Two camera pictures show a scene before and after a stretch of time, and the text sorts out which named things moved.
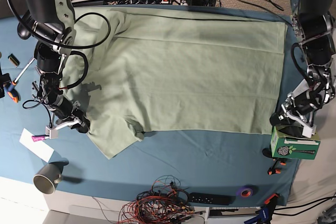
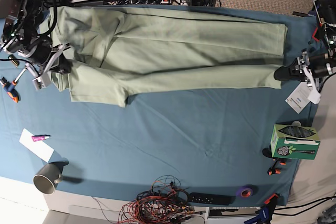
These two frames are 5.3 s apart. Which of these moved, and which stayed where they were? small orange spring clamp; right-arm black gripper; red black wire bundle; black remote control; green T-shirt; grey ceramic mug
Moved: green T-shirt; right-arm black gripper
Stayed: red black wire bundle; black remote control; small orange spring clamp; grey ceramic mug
